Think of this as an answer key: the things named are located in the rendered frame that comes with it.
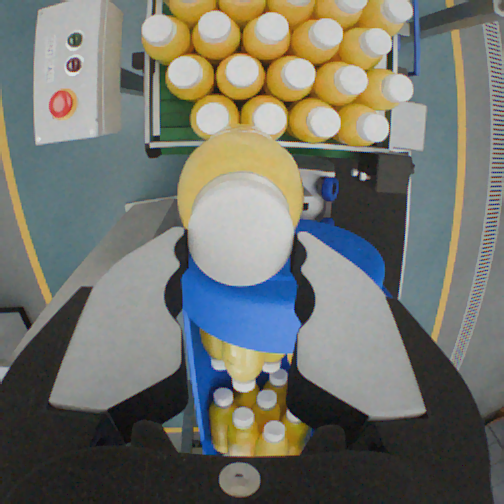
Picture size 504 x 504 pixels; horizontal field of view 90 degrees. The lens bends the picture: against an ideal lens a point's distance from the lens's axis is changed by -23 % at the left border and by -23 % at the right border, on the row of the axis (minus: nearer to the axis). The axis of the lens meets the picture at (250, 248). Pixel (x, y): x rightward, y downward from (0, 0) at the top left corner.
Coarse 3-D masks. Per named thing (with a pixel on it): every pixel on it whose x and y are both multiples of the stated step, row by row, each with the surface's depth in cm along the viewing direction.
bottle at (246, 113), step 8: (256, 96) 42; (264, 96) 41; (272, 96) 42; (248, 104) 41; (256, 104) 40; (264, 104) 38; (280, 104) 40; (240, 112) 46; (248, 112) 40; (240, 120) 43; (248, 120) 40; (288, 120) 42; (272, 136) 42
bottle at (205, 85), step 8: (192, 56) 36; (200, 56) 38; (200, 64) 37; (208, 64) 38; (200, 72) 36; (208, 72) 38; (168, 80) 38; (200, 80) 37; (208, 80) 39; (168, 88) 40; (176, 88) 38; (184, 88) 37; (192, 88) 38; (200, 88) 39; (208, 88) 40; (216, 88) 51; (176, 96) 41; (184, 96) 40; (192, 96) 40; (200, 96) 41
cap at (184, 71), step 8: (184, 56) 34; (176, 64) 34; (184, 64) 34; (192, 64) 34; (168, 72) 34; (176, 72) 34; (184, 72) 34; (192, 72) 34; (176, 80) 35; (184, 80) 35; (192, 80) 35
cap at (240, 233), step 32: (224, 192) 11; (256, 192) 11; (192, 224) 11; (224, 224) 11; (256, 224) 11; (288, 224) 11; (192, 256) 12; (224, 256) 12; (256, 256) 12; (288, 256) 12
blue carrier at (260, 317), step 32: (320, 224) 54; (352, 256) 42; (192, 288) 37; (224, 288) 34; (256, 288) 34; (288, 288) 35; (192, 320) 39; (224, 320) 35; (256, 320) 33; (288, 320) 32; (192, 352) 46; (288, 352) 34; (192, 384) 49; (224, 384) 68
